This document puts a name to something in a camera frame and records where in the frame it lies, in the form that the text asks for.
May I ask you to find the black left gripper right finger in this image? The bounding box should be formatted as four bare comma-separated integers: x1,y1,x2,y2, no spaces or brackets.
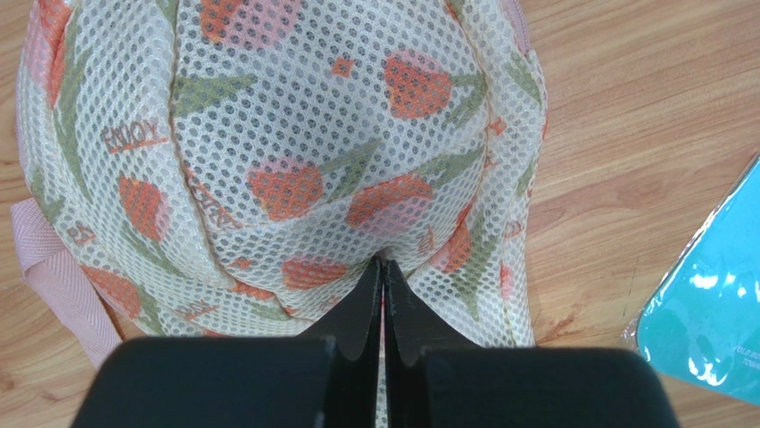
384,261,678,427

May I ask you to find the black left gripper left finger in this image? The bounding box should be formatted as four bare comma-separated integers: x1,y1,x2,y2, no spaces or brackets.
73,258,382,427

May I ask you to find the floral mesh laundry bag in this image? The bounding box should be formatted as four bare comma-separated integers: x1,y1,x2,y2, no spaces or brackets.
12,1,548,364

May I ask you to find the teal folding board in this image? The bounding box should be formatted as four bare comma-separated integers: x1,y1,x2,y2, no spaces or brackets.
620,156,759,406

